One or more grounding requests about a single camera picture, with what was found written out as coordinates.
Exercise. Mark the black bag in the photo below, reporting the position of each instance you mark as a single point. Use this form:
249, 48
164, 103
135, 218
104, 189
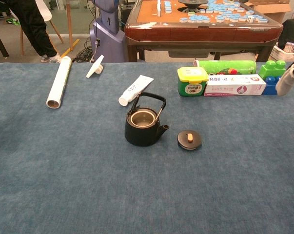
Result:
293, 31

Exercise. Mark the black round container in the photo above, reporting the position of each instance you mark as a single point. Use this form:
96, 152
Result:
142, 136

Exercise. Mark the upright stack of mahjong tiles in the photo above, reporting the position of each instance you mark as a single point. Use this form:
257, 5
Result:
159, 7

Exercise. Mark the brown mahjong table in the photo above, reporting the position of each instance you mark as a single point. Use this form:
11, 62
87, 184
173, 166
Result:
198, 34

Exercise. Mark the black mahjong table centre disc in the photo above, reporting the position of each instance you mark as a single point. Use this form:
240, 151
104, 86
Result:
193, 3

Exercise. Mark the person in black trousers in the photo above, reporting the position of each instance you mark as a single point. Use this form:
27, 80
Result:
34, 29

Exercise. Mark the black teapot lid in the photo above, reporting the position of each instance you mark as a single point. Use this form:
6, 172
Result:
184, 142

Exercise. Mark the white basket with items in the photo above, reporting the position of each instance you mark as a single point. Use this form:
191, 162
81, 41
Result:
287, 52

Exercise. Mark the white toothpaste tube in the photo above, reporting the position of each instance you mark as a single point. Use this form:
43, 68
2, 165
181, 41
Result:
134, 90

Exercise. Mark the white flat plastic hook plate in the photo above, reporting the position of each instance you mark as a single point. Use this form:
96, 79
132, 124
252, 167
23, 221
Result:
94, 67

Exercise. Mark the white paper roll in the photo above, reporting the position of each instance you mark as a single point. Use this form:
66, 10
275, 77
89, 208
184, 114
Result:
59, 83

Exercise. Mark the white chair wooden legs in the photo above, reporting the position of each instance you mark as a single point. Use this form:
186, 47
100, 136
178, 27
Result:
46, 12

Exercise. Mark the blue toy brick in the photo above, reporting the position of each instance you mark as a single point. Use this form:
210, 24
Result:
269, 87

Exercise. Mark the cardboard box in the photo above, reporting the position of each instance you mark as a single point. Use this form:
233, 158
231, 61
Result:
278, 9

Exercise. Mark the blue table mat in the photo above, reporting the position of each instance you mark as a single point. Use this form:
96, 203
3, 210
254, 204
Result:
146, 195

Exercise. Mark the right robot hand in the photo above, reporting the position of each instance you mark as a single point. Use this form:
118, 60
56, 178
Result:
287, 83

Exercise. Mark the white face-up mahjong tile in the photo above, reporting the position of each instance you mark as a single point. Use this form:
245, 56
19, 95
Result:
250, 18

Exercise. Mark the white pink toothpaste box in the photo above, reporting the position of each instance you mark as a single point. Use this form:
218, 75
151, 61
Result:
234, 85

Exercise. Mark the wooden post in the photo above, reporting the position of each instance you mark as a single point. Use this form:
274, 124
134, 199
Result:
69, 24

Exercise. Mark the green chips can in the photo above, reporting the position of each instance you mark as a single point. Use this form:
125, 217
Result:
224, 66

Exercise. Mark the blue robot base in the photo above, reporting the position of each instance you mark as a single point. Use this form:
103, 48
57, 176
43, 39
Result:
107, 41

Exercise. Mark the green toy brick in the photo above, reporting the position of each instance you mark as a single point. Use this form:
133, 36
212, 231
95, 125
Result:
271, 70

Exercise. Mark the green tub yellow lid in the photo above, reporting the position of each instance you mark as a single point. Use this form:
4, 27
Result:
191, 87

